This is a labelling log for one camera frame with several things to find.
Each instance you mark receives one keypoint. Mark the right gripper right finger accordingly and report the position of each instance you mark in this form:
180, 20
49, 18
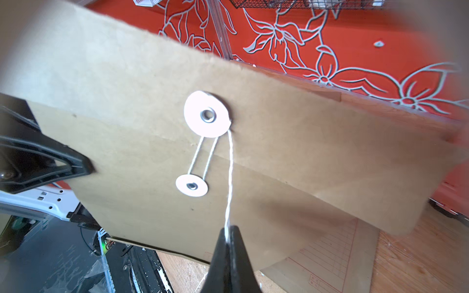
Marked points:
242, 278

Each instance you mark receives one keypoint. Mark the kraft file bag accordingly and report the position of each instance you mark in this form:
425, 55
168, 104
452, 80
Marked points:
341, 262
170, 129

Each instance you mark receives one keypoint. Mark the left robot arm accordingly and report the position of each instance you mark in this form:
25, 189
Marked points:
55, 199

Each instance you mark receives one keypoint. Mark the black wire basket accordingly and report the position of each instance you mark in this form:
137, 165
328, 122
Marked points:
311, 4

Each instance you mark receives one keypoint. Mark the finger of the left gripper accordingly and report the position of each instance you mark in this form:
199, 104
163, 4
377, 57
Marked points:
30, 159

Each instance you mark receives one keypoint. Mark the red plastic tool case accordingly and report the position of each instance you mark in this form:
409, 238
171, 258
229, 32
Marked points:
452, 195

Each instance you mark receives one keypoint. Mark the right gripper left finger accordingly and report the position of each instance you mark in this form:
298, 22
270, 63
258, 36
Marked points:
218, 276

